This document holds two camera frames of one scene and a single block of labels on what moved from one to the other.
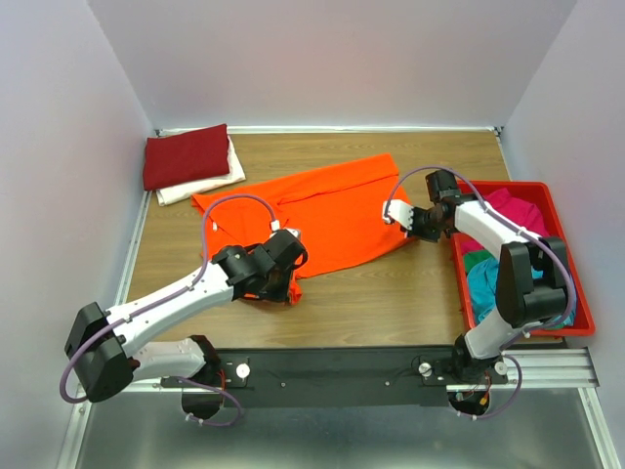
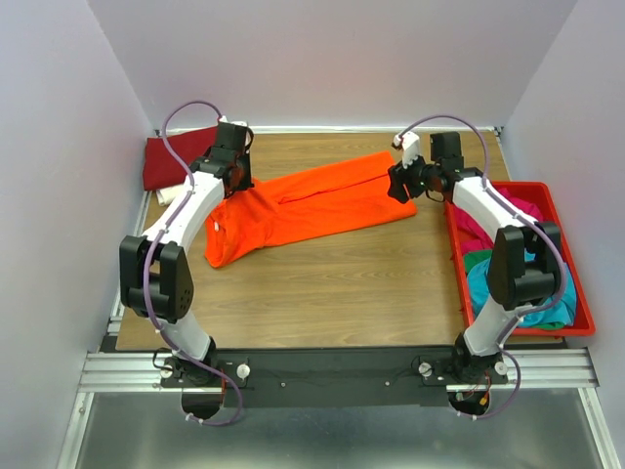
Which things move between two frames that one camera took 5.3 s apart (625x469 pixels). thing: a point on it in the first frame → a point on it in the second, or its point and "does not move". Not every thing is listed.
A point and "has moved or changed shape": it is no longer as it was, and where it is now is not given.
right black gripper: [416, 234] → [398, 175]
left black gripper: [283, 294] → [246, 182]
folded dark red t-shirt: [184, 157] does not move
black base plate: [266, 378] does not move
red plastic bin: [541, 194] does not move
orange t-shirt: [336, 210] has moved or changed shape
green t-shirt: [472, 258] does not move
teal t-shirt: [482, 282] does not move
